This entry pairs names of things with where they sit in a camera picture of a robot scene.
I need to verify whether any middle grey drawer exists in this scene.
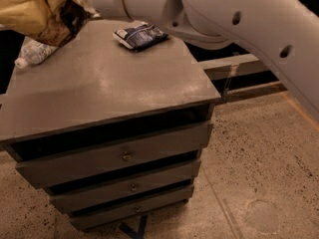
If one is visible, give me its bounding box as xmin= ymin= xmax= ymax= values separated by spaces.
xmin=50 ymin=159 xmax=200 ymax=214

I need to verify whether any brown and yellow chip bag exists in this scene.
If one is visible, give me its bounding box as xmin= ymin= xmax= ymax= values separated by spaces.
xmin=0 ymin=0 xmax=96 ymax=47

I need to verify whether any grey drawer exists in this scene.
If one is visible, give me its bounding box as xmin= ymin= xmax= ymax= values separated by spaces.
xmin=16 ymin=121 xmax=212 ymax=188
xmin=50 ymin=159 xmax=200 ymax=214
xmin=70 ymin=184 xmax=193 ymax=230

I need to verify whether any bottom grey drawer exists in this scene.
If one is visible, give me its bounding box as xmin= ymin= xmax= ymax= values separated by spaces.
xmin=70 ymin=184 xmax=193 ymax=230

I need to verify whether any blue chip bag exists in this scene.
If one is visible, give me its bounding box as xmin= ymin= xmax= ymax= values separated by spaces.
xmin=113 ymin=22 xmax=168 ymax=50

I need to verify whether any top grey drawer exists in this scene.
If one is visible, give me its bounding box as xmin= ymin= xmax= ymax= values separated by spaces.
xmin=16 ymin=121 xmax=212 ymax=188

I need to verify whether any grey drawer cabinet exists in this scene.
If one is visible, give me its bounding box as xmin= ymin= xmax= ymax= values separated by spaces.
xmin=0 ymin=21 xmax=218 ymax=219

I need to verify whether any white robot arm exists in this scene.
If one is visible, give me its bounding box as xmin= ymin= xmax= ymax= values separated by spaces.
xmin=87 ymin=0 xmax=319 ymax=120

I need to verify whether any clear plastic water bottle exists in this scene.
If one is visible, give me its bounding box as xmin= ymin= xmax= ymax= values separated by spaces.
xmin=15 ymin=40 xmax=57 ymax=69

